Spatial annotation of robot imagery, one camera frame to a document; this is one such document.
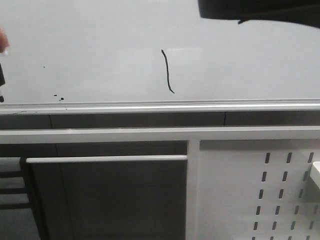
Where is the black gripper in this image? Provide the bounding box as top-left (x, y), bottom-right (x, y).
top-left (198, 0), bottom-right (320, 28)

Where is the red round magnet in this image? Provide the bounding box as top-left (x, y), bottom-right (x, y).
top-left (0, 27), bottom-right (10, 54)

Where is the white whiteboard marker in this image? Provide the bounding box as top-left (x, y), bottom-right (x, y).
top-left (0, 48), bottom-right (8, 103)

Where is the white whiteboard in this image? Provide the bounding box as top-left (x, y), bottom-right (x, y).
top-left (0, 0), bottom-right (320, 115)

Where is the white pegboard panel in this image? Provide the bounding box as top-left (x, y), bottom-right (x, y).
top-left (197, 140), bottom-right (320, 240)

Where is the dark grey cabinet panel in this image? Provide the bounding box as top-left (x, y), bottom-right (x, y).
top-left (30, 160), bottom-right (187, 240)

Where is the black chair backrest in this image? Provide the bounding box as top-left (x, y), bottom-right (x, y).
top-left (0, 157), bottom-right (32, 211)

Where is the white shelf bracket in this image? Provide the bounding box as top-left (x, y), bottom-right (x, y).
top-left (305, 161), bottom-right (320, 202)

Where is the white metal rack frame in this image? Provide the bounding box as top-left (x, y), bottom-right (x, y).
top-left (0, 126), bottom-right (320, 240)

